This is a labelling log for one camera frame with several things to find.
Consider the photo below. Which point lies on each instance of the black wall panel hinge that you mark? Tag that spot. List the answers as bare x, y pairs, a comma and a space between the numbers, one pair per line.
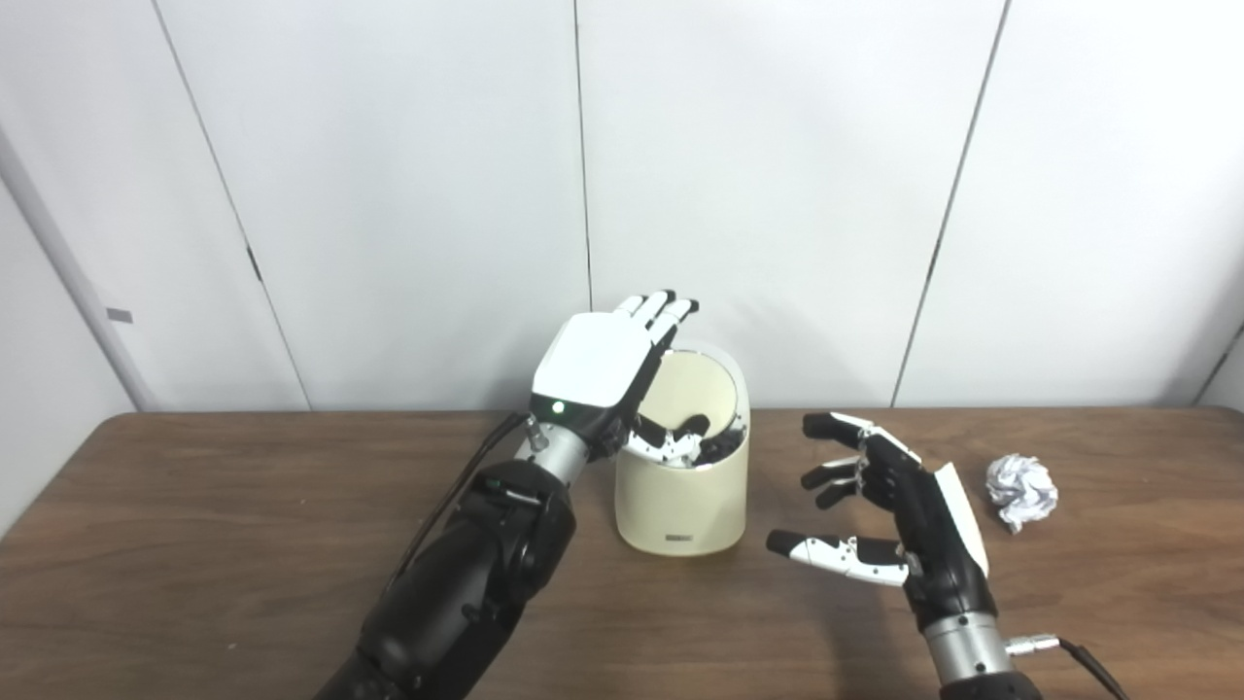
254, 264

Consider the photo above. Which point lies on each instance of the cream-colored desktop trash bin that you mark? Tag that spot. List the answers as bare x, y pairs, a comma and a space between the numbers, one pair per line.
680, 506

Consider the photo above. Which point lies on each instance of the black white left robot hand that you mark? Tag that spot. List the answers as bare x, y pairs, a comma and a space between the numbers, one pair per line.
593, 360

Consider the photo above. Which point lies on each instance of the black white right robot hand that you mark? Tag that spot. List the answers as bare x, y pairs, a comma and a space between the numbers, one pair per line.
938, 554

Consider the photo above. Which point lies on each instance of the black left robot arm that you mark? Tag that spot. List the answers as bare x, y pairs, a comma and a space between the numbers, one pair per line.
457, 593

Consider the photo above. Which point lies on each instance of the white paper ball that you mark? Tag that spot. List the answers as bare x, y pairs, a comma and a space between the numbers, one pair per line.
1020, 486

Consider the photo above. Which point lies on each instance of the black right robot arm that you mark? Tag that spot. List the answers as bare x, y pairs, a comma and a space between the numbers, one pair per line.
967, 656

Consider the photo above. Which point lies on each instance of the cream round bin lid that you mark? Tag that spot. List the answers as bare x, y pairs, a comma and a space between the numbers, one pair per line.
692, 389

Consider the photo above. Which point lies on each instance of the small grey wall tag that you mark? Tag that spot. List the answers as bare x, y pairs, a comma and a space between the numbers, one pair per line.
120, 315

